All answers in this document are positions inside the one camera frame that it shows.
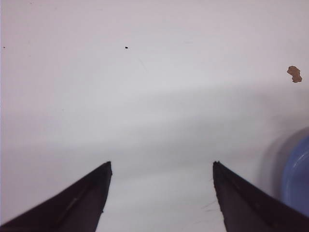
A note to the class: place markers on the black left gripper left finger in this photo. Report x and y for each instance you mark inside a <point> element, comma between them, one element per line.
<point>77,208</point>

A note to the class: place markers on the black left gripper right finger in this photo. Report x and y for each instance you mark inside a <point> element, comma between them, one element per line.
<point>246,208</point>

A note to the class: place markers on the blue round plate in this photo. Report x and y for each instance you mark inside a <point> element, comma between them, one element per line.
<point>295,178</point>

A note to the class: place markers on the small brown table stain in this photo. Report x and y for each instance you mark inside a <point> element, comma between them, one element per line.
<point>295,73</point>

